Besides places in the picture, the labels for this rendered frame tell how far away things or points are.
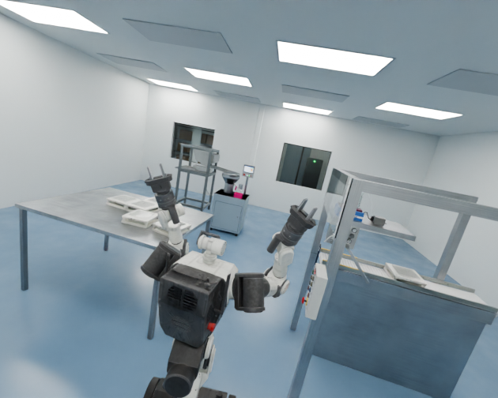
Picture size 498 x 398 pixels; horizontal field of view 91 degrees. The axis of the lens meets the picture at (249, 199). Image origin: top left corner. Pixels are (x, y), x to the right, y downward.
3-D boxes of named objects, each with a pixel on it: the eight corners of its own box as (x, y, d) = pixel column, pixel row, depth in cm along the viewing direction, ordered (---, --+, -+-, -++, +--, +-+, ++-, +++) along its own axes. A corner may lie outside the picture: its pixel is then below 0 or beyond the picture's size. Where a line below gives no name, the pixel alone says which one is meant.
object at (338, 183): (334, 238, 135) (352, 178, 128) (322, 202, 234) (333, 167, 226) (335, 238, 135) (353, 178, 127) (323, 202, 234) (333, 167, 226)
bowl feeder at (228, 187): (216, 192, 479) (220, 173, 471) (221, 189, 514) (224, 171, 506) (240, 197, 474) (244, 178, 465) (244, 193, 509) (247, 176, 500)
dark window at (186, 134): (170, 158, 761) (175, 121, 736) (170, 157, 762) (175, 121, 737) (210, 166, 747) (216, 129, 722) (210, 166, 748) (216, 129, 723)
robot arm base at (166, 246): (167, 283, 115) (158, 286, 104) (146, 267, 116) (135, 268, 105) (186, 256, 117) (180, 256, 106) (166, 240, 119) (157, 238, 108)
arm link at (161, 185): (145, 177, 118) (154, 198, 124) (143, 183, 110) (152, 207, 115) (171, 170, 120) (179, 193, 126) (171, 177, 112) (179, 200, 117)
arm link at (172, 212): (174, 193, 126) (180, 212, 131) (154, 200, 121) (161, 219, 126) (182, 198, 118) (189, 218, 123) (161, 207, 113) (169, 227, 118)
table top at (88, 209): (14, 207, 219) (14, 203, 219) (109, 189, 325) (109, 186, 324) (162, 252, 192) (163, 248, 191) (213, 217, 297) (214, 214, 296)
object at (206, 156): (160, 213, 521) (167, 142, 488) (181, 202, 625) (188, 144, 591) (224, 228, 506) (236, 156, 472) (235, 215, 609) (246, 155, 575)
